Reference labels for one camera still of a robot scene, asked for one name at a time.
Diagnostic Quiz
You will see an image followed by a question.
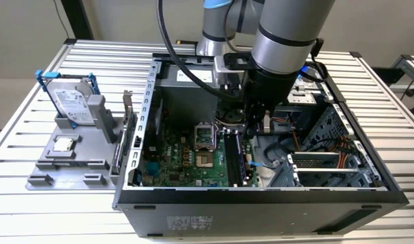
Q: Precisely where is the grey metal drive cage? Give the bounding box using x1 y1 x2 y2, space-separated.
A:
271 76 332 134

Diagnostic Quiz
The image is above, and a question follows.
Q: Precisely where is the round CPU cooler fan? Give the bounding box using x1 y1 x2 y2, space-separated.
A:
223 108 247 124

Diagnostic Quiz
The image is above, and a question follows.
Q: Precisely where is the grey power supply unit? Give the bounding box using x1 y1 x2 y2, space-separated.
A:
155 65 221 129

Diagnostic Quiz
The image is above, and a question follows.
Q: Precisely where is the metal socket cover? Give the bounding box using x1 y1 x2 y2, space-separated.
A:
193 123 217 151

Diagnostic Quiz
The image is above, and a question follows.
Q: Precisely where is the metal disk bay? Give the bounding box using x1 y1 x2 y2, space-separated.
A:
269 151 381 189

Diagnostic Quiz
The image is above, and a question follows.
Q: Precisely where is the CPU socket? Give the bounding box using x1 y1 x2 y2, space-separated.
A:
195 149 217 170

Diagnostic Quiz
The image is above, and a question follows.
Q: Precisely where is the green motherboard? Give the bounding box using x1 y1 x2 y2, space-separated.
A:
140 126 261 189

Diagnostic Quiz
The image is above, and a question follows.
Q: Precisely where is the aluminium side table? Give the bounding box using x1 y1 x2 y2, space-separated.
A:
389 54 414 89

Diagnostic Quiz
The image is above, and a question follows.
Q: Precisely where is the teal expansion slot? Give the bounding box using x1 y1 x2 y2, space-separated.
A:
145 162 160 178

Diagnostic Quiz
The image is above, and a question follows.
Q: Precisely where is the black PC case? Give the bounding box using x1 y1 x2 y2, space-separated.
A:
111 52 410 239

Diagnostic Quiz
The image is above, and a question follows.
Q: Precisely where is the grey parts rack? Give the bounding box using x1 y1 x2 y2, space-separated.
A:
26 94 139 192

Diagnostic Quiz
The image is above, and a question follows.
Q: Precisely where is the silver hard disk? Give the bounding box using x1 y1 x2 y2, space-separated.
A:
46 78 96 127

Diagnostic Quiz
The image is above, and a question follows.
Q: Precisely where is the silver CPU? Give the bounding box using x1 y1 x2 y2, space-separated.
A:
54 138 75 153

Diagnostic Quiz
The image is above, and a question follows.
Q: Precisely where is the blue disk carrier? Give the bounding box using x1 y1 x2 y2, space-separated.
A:
34 70 101 130

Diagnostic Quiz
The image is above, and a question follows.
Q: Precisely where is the silver camera in black bracket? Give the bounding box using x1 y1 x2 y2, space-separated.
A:
213 52 261 84

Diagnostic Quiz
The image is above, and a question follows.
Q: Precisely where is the grey wire bundle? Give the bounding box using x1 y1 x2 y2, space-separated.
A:
213 117 245 128

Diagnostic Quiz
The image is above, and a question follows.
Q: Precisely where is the thin orange wire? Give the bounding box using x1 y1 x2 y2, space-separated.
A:
292 128 301 154

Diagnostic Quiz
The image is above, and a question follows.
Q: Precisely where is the black looped wire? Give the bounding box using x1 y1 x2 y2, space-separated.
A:
263 141 291 170

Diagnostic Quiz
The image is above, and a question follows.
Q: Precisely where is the orange yellow wire bundle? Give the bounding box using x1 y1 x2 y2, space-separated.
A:
334 136 357 170

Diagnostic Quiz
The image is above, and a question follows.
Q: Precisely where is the black table bracket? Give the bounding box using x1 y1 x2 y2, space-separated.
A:
372 66 405 84

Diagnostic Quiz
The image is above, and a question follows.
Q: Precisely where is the thick black cable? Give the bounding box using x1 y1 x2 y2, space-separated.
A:
156 0 248 101

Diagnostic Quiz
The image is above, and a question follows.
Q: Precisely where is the black vertical post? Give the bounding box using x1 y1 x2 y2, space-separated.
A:
59 0 95 41

